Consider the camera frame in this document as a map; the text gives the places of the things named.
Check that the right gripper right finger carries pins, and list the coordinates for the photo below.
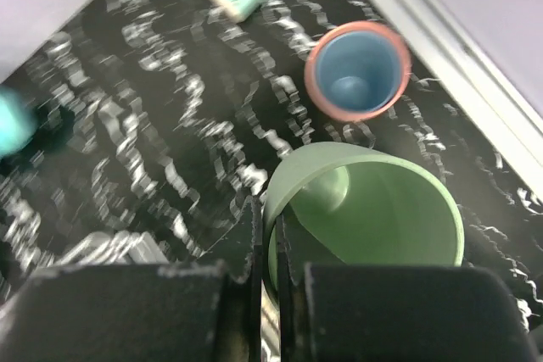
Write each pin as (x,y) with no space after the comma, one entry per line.
(395,313)

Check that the teal cat-ear headphones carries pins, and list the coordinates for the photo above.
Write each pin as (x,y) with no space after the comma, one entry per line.
(18,123)

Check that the blue plastic cup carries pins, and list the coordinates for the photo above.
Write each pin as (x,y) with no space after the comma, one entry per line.
(358,71)

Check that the black marble pattern mat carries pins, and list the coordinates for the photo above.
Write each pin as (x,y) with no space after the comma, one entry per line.
(159,116)

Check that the green plastic cup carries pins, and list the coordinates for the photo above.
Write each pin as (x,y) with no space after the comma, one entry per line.
(361,206)

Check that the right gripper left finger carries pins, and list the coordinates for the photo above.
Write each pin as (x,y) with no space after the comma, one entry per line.
(205,310)

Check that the pink plastic cup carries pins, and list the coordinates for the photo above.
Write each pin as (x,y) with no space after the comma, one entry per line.
(310,70)

